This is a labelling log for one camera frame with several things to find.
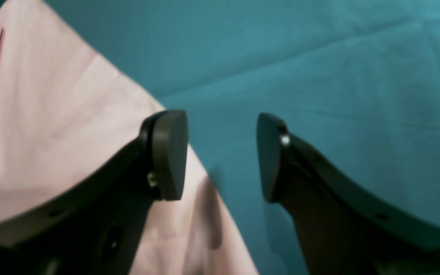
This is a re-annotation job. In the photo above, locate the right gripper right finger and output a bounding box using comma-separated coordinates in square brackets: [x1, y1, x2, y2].
[256, 113, 440, 275]

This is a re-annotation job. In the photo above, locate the teal table cloth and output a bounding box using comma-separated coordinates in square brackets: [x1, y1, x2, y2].
[42, 0, 440, 275]

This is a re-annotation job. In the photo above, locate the pink T-shirt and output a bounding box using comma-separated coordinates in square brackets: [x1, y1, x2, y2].
[0, 0, 258, 275]

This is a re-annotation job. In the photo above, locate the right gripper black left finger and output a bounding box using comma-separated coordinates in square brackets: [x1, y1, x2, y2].
[0, 110, 188, 275]

